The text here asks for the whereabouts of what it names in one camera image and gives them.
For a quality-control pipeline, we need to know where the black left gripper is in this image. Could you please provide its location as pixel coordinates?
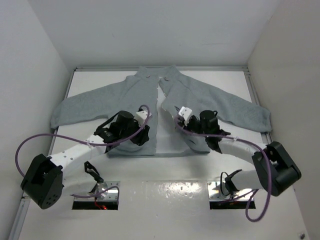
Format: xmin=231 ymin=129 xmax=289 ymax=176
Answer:
xmin=119 ymin=115 xmax=149 ymax=145

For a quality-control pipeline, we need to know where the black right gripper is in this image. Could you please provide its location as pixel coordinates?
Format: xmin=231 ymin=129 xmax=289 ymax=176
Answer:
xmin=178 ymin=116 xmax=209 ymax=139

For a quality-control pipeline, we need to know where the grey zip-up jacket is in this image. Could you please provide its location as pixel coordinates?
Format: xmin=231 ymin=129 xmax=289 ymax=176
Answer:
xmin=50 ymin=66 xmax=272 ymax=158

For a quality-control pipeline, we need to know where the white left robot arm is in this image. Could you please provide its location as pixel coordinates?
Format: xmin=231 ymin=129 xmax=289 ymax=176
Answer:
xmin=20 ymin=105 xmax=151 ymax=210

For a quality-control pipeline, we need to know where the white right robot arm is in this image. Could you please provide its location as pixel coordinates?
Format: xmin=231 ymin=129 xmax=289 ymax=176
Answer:
xmin=178 ymin=107 xmax=302 ymax=197

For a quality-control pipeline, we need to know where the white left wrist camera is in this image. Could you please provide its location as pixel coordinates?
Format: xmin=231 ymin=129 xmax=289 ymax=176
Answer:
xmin=134 ymin=110 xmax=152 ymax=126

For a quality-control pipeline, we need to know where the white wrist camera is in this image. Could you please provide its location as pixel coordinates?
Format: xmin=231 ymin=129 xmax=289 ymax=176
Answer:
xmin=134 ymin=110 xmax=152 ymax=126
xmin=178 ymin=106 xmax=193 ymax=126

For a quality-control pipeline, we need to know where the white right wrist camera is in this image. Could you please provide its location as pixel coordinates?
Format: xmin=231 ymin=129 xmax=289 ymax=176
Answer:
xmin=178 ymin=106 xmax=193 ymax=126

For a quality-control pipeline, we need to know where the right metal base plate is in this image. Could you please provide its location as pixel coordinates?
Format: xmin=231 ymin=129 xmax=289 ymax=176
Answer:
xmin=207 ymin=180 xmax=254 ymax=203

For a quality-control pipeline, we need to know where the metal base plate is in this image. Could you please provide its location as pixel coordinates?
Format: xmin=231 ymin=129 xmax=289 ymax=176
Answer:
xmin=207 ymin=180 xmax=254 ymax=203
xmin=71 ymin=181 xmax=121 ymax=202

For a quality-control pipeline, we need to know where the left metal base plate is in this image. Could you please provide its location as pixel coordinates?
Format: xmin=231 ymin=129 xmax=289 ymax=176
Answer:
xmin=71 ymin=181 xmax=121 ymax=202

